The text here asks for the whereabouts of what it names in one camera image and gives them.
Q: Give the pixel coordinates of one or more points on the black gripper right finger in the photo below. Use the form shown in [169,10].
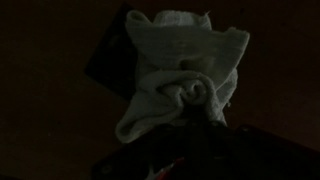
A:
[249,153]

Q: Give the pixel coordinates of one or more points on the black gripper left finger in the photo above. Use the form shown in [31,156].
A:
[150,153]

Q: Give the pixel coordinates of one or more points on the black box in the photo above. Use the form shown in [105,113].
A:
[114,60]

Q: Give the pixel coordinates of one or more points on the white cloth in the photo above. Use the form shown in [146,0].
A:
[182,61]

